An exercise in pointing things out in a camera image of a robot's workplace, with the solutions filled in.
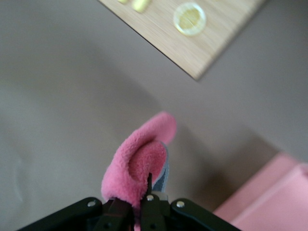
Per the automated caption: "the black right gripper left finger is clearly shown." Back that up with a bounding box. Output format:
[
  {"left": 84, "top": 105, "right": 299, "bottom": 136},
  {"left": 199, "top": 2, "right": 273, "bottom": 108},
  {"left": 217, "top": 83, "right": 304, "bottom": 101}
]
[{"left": 95, "top": 198, "right": 133, "bottom": 231}]

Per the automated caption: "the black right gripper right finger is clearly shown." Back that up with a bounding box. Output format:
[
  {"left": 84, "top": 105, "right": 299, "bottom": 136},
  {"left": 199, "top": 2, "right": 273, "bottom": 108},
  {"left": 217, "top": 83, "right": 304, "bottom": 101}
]
[{"left": 141, "top": 172, "right": 169, "bottom": 231}]

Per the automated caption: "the pink fluffy cloth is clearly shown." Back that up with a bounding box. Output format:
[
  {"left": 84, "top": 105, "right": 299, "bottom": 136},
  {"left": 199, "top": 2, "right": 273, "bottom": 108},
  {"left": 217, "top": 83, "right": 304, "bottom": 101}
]
[{"left": 101, "top": 111, "right": 178, "bottom": 231}]

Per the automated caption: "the pink plastic bin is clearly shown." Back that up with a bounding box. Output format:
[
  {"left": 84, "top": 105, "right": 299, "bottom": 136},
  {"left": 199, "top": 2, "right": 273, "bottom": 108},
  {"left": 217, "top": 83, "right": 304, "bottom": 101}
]
[{"left": 213, "top": 154, "right": 308, "bottom": 231}]

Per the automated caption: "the wooden cutting board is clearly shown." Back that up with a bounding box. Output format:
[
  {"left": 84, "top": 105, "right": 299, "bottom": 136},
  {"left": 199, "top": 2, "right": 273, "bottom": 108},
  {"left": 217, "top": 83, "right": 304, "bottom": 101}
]
[{"left": 97, "top": 0, "right": 268, "bottom": 82}]

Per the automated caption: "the lemon slice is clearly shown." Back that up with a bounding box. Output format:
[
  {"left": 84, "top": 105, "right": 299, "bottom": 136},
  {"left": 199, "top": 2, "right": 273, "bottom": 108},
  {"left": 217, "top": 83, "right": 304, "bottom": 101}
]
[{"left": 173, "top": 2, "right": 207, "bottom": 38}]

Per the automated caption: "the yellow plastic fork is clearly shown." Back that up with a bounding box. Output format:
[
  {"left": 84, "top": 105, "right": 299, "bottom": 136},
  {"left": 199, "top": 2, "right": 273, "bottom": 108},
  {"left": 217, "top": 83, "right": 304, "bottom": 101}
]
[{"left": 131, "top": 0, "right": 152, "bottom": 13}]

